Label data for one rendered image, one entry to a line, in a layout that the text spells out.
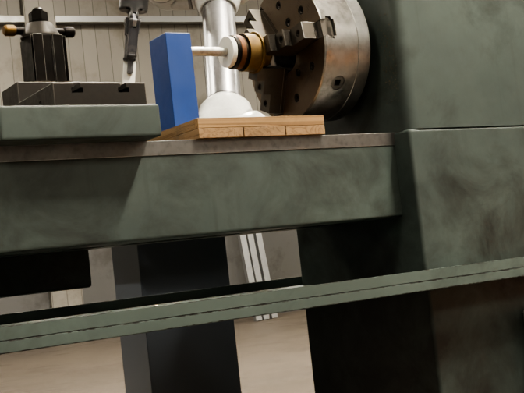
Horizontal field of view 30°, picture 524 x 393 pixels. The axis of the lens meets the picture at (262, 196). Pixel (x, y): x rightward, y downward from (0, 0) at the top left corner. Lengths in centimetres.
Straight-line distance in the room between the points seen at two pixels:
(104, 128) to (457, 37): 91
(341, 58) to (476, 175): 41
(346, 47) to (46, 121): 74
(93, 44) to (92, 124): 821
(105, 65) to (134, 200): 813
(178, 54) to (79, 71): 780
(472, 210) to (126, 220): 82
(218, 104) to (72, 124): 104
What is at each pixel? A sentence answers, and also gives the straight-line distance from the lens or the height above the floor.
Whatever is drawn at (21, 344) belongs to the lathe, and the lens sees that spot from 160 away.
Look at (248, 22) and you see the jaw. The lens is 232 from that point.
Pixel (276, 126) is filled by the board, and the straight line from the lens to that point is 199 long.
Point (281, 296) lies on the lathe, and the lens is 181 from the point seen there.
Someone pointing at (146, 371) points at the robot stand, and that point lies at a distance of 263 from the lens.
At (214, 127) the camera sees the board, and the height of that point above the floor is 89.
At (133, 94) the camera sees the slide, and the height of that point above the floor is 95.
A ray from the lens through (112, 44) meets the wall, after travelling 1001.
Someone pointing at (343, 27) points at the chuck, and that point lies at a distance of 217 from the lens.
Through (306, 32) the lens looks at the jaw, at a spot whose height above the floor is 109.
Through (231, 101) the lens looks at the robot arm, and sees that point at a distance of 273.
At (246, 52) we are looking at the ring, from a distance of 216.
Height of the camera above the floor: 63
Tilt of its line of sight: 3 degrees up
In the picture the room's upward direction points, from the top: 6 degrees counter-clockwise
